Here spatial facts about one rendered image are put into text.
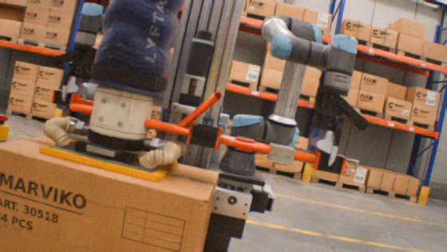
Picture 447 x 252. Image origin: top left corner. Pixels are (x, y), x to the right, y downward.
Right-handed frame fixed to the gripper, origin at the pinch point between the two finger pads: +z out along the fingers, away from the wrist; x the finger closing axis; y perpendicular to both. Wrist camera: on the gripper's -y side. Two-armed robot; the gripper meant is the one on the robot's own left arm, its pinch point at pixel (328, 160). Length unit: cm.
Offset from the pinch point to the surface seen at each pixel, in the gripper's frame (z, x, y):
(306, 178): 106, -699, -126
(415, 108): -85, -717, -336
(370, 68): -166, -843, -256
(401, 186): 87, -720, -343
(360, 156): 50, -846, -275
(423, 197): 100, -706, -396
